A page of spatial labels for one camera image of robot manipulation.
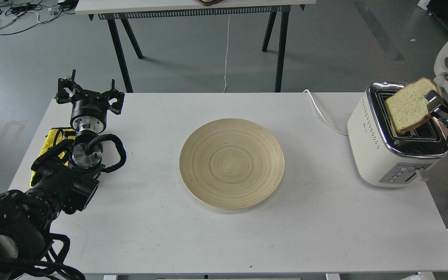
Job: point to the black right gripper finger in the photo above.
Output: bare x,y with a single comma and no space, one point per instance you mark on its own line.
437,107

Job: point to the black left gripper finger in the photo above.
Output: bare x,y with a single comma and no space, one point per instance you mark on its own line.
66,90
114,99

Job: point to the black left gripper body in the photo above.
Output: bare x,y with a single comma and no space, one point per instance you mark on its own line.
89,104

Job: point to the slice of brown bread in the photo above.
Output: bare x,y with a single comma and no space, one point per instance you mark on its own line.
408,108

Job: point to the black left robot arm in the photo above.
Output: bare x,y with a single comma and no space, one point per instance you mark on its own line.
65,180

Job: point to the white chrome toaster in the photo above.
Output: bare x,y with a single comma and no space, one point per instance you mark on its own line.
382,157

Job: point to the yellow cloth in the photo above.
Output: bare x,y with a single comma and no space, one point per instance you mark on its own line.
53,138

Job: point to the white background table black legs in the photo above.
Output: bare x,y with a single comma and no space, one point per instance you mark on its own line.
122,10

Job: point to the round wooden plate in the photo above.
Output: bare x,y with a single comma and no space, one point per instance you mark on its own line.
231,163

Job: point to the brown object on background table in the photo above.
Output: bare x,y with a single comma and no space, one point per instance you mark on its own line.
208,2

